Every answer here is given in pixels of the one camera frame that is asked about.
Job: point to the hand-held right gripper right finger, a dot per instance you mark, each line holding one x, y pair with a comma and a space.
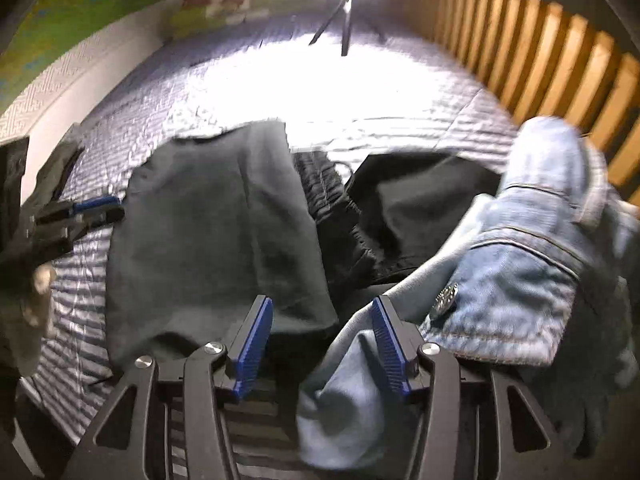
392, 350

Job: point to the dark grey pants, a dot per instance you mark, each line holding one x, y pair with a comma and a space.
210, 230

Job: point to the green wall poster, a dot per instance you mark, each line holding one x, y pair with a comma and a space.
85, 10

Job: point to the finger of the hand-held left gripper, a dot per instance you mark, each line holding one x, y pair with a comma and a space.
97, 202
95, 219

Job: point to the blue white striped blanket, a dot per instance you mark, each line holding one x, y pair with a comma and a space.
200, 85

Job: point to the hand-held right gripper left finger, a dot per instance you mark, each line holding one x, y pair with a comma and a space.
252, 350

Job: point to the light blue denim garment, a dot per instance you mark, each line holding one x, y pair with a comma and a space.
525, 270

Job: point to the person's left hand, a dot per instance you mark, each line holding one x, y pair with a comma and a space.
37, 305

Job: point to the green floral cushion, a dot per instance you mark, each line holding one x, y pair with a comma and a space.
225, 5

